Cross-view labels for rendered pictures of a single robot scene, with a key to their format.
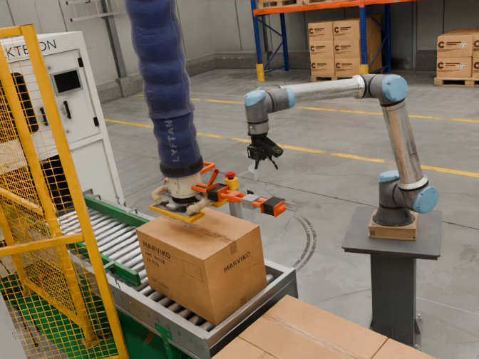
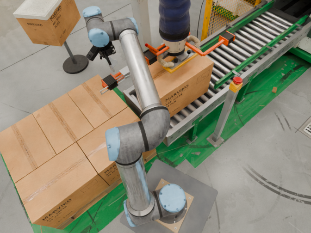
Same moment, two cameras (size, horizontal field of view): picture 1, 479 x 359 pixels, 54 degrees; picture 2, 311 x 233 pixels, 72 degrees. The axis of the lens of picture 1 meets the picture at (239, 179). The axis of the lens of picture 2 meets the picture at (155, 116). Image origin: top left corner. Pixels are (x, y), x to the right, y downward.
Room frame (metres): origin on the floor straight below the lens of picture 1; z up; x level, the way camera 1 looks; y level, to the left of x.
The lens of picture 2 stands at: (2.34, -1.08, 2.31)
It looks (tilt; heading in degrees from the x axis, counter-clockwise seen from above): 58 degrees down; 100
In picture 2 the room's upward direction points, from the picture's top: 7 degrees counter-clockwise
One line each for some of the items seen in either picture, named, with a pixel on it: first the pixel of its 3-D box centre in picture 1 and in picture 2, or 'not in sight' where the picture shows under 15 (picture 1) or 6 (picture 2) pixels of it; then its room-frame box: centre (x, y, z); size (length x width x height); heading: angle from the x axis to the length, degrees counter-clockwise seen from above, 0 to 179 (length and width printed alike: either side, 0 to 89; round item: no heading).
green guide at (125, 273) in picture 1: (68, 246); (229, 28); (2.96, 1.26, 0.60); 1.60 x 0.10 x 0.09; 44
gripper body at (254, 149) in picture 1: (259, 144); (104, 46); (1.92, -0.11, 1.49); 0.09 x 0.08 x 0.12; 43
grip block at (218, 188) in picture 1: (218, 191); (149, 57); (2.13, 0.11, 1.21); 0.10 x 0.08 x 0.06; 135
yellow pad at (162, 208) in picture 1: (175, 208); not in sight; (2.24, 0.36, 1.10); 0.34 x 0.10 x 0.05; 45
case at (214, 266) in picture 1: (201, 258); (172, 81); (2.30, 0.28, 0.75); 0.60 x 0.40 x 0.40; 42
